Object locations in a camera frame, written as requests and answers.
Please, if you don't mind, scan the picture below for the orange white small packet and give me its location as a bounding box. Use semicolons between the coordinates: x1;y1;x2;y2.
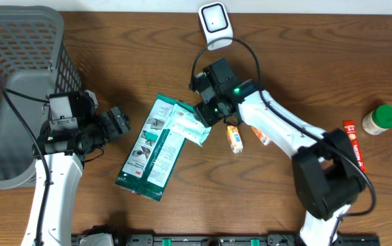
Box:
226;125;244;154

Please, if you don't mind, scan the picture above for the light green wipes pack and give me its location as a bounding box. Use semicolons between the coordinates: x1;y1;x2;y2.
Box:
164;104;211;147

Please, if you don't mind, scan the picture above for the green 3M product pouch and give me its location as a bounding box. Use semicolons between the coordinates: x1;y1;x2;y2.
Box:
115;94;192;202

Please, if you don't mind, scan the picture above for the red Nescafe stick box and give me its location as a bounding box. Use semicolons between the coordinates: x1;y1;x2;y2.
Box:
343;120;366;172

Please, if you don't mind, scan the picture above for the green lid white jar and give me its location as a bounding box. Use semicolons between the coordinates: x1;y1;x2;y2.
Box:
362;105;392;135

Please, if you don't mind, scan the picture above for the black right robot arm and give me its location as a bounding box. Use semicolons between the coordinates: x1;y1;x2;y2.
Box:
189;71;373;245

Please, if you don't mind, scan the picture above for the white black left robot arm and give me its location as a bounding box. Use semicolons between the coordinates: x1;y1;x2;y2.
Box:
22;90;131;245

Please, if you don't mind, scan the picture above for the white cube barcode scanner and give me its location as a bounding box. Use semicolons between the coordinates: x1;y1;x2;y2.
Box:
198;1;233;51

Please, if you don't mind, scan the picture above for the grey plastic shopping basket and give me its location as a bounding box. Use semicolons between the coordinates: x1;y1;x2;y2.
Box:
0;6;81;189

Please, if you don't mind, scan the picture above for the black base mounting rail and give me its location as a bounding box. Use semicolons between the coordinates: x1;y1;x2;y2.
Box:
70;233;381;246

